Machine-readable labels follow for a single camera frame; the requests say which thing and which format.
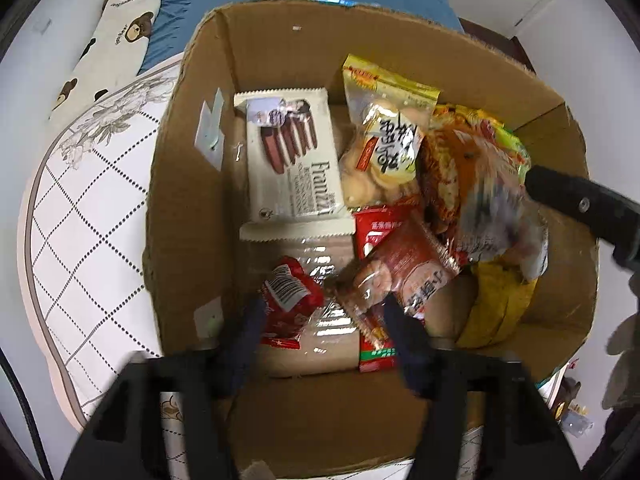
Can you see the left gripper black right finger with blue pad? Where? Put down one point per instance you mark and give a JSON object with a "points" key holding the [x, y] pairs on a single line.
{"points": [[520, 439]]}

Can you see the white chocolate wafer packet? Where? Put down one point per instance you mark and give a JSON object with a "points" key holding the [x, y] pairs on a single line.
{"points": [[294, 179]]}

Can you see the white quilt embroidered flower frame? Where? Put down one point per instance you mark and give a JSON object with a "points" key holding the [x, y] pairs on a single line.
{"points": [[81, 238]]}

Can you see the yellow snack packet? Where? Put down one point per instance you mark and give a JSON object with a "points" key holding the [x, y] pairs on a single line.
{"points": [[503, 296]]}

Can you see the red tall spicy snack packet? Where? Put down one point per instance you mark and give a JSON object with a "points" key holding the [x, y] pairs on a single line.
{"points": [[373, 225]]}

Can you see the orange noodle snack bag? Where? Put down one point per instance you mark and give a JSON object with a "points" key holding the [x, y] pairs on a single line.
{"points": [[474, 202]]}

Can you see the white bear print pillow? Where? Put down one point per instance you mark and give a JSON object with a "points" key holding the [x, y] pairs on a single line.
{"points": [[112, 57]]}

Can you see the small red candy packet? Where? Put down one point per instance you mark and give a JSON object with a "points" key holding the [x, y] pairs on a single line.
{"points": [[291, 297]]}

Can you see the green colourful candy bag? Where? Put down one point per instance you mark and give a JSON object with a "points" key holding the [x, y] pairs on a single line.
{"points": [[497, 133]]}

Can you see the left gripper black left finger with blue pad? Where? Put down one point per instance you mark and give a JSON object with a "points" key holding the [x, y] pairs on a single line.
{"points": [[124, 437]]}

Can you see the yellow clear cookie bag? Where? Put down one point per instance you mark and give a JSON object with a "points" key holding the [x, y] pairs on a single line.
{"points": [[391, 114]]}

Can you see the brown biscuit snack packet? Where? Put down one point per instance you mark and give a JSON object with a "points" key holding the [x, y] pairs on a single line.
{"points": [[419, 263]]}

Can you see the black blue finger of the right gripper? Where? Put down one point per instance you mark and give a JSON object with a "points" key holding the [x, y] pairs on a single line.
{"points": [[609, 216]]}

